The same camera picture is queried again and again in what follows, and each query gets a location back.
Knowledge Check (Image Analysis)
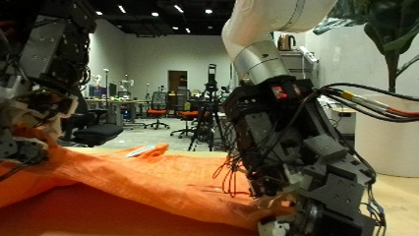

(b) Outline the orange button shirt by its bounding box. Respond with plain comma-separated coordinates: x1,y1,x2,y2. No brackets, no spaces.
0,126,298,236

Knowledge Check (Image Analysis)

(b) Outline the white plant pot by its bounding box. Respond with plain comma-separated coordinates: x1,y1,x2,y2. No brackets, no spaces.
354,93,419,178

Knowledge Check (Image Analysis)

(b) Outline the wooden office desk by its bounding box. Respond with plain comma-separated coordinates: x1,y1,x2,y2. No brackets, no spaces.
84,97,149,127

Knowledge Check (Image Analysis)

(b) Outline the white power strip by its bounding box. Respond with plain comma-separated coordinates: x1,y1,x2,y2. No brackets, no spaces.
296,45,319,63

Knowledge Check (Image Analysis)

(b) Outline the orange seat mesh chair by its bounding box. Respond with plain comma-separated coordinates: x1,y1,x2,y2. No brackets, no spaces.
169,88,201,139
142,91,170,130

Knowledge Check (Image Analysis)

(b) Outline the black office chair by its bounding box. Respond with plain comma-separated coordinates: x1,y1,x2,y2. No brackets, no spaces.
57,94,125,148

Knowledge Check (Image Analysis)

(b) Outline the copper kettle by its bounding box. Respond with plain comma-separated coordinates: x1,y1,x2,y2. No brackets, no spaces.
276,32,296,52

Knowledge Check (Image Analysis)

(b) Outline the brown door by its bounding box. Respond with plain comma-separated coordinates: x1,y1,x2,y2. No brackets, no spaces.
167,70,189,94

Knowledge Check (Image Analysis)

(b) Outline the green leafy plant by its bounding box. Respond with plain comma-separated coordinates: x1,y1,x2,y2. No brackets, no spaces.
312,0,419,94

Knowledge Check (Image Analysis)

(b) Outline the black orange cable bundle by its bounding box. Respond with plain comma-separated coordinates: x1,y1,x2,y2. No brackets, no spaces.
318,82,419,124

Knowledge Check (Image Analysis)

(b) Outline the black camera tripod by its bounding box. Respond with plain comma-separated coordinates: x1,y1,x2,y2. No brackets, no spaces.
187,63,227,152

